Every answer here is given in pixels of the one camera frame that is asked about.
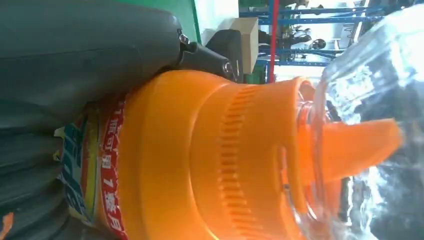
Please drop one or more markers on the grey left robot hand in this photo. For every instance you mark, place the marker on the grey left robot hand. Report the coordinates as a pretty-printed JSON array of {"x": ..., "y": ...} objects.
[{"x": 82, "y": 49}]

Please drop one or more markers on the cardboard box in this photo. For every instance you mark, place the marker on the cardboard box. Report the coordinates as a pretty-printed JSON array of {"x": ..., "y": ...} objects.
[{"x": 250, "y": 43}]

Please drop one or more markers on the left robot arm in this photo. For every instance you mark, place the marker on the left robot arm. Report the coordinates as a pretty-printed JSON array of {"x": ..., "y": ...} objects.
[{"x": 30, "y": 172}]

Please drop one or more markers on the red post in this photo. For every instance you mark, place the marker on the red post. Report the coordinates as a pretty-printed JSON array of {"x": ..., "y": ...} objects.
[{"x": 274, "y": 39}]

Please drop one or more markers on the blue metal rack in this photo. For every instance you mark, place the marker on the blue metal rack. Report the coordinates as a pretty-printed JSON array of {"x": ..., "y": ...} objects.
[{"x": 298, "y": 20}]

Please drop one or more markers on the orange drink bottle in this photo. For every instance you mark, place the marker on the orange drink bottle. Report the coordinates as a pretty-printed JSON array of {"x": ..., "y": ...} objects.
[{"x": 185, "y": 159}]

